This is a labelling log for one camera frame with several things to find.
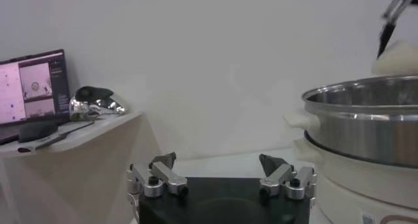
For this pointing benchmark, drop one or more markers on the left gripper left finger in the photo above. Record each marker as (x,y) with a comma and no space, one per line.
(163,176)

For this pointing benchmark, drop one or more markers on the perforated steel steamer basket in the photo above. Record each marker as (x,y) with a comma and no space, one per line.
(359,130)

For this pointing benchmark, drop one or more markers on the shiny chrome headset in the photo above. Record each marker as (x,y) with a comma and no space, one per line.
(94,102)

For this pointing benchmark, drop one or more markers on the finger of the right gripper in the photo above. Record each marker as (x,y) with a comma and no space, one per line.
(386,36)

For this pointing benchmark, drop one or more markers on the white side table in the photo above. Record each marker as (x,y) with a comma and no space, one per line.
(81,166)

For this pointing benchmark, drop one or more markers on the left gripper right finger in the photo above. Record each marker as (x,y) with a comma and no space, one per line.
(281,176)

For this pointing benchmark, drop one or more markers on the black computer mouse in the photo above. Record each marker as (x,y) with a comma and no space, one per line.
(37,130)

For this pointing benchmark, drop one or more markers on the white steamed baozi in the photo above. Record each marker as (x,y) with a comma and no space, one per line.
(401,60)

